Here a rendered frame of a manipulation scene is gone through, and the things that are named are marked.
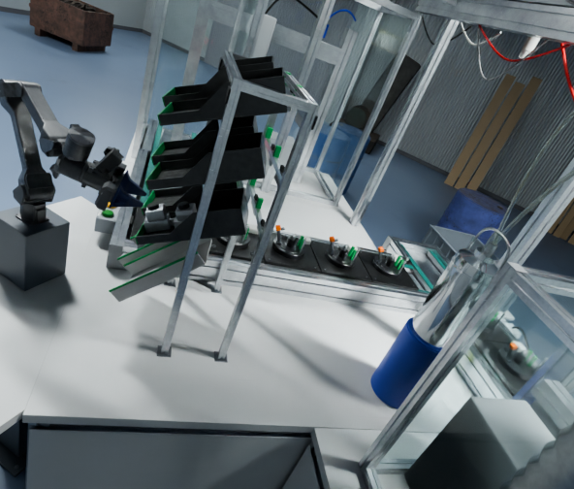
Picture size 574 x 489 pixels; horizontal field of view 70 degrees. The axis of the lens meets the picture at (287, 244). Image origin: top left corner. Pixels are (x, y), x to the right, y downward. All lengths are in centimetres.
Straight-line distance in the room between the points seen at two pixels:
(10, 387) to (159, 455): 41
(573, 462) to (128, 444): 97
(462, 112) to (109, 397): 845
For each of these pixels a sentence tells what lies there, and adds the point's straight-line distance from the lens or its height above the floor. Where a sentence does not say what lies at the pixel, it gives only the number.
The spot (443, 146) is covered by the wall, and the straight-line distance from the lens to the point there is 910.
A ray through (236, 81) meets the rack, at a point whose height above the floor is 166.
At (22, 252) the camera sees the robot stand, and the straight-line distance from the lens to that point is 138.
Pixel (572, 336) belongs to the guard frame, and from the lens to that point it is 80.
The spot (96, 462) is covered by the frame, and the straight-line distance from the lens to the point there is 132.
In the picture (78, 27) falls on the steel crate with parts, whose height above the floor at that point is 37.
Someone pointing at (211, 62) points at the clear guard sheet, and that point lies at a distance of 278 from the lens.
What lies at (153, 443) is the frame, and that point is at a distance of 126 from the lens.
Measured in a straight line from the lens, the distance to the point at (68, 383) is 122.
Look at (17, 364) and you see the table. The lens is 127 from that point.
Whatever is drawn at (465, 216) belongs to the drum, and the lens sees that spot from 442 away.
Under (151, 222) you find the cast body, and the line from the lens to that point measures 114.
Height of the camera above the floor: 182
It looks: 29 degrees down
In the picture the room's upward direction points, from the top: 22 degrees clockwise
